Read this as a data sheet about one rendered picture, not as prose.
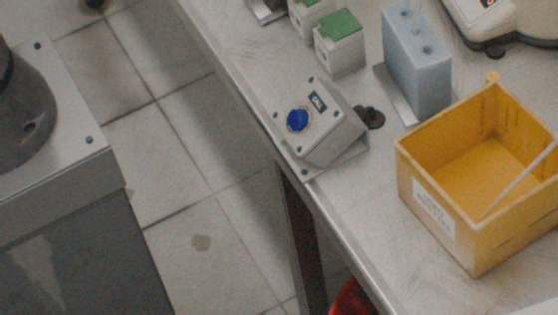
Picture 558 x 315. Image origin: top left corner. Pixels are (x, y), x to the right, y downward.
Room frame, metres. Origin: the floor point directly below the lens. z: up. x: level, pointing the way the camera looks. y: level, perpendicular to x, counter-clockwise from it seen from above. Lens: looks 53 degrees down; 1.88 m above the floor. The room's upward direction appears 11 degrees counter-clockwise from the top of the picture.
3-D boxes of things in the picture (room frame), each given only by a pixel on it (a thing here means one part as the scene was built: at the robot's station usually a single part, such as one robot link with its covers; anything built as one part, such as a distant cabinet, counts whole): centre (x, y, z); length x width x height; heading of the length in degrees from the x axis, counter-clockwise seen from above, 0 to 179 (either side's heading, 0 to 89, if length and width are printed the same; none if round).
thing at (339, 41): (0.87, -0.09, 0.91); 0.05 x 0.04 x 0.07; 109
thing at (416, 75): (0.81, -0.17, 0.92); 0.10 x 0.07 x 0.10; 11
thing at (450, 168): (0.63, -0.20, 0.93); 0.13 x 0.13 x 0.10; 23
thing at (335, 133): (0.76, -0.07, 0.92); 0.13 x 0.07 x 0.08; 109
